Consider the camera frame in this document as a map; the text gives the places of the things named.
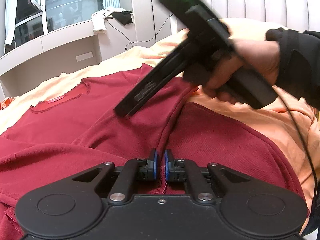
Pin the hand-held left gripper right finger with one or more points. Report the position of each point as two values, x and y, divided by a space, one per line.
172 168

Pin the window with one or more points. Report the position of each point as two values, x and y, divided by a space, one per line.
55 5

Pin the dark red knit sweater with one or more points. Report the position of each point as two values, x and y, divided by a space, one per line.
112 130

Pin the white wall socket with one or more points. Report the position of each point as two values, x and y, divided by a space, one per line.
84 56

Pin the black cloth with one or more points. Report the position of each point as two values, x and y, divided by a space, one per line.
123 17

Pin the person's right forearm black sleeve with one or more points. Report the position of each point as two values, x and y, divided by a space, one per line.
300 62

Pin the person's right hand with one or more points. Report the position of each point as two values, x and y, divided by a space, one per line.
260 60

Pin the grey padded wooden headboard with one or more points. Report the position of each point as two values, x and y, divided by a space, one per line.
250 0

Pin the white cloth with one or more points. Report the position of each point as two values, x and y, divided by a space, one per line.
98 21

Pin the grey built-in wardrobe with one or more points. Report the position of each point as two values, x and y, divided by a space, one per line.
75 42

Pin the orange duvet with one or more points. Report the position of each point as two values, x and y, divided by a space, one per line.
275 125

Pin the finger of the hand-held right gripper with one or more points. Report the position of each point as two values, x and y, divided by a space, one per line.
150 85

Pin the person's right leg in jeans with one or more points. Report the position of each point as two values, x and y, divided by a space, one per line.
312 227

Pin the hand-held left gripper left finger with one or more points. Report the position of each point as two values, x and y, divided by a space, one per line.
147 168

